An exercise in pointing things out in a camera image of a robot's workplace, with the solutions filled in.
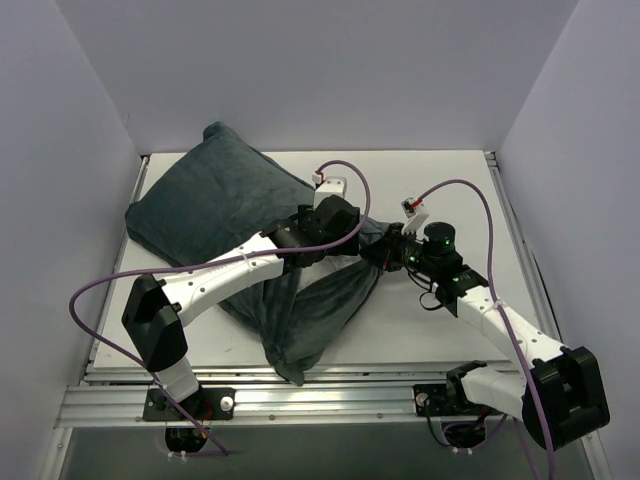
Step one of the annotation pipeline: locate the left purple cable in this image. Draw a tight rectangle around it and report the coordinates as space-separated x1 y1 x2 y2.
68 159 372 457

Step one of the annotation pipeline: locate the zebra and grey pillowcase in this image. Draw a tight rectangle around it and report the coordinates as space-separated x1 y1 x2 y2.
125 122 381 385

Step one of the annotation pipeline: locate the left side aluminium rail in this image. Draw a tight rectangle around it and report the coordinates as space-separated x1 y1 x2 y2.
114 154 151 281

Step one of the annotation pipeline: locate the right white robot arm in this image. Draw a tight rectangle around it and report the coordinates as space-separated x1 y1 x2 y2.
361 222 610 450

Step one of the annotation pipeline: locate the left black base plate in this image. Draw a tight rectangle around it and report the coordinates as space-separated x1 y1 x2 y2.
142 387 236 422

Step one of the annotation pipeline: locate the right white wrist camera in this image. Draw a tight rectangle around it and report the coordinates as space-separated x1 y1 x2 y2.
401 198 429 235

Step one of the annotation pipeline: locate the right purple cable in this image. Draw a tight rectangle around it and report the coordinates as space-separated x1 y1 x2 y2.
409 178 559 480

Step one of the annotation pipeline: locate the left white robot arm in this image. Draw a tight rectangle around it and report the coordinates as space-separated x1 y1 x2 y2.
121 195 361 419

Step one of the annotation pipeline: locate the aluminium front rail frame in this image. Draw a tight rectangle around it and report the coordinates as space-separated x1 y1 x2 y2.
54 359 599 480

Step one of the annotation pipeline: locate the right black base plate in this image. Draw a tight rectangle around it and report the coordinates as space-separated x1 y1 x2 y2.
412 383 482 418

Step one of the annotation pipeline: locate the white pillow insert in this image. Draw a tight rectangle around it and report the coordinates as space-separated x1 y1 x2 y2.
297 255 360 292

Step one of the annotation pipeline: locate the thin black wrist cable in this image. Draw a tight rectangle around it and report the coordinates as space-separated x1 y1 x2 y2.
404 269 456 312

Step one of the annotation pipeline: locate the purple cable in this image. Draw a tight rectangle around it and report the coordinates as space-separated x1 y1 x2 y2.
409 178 559 480
68 159 372 457

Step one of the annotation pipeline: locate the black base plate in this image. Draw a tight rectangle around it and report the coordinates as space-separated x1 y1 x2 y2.
142 387 236 422
412 383 482 418

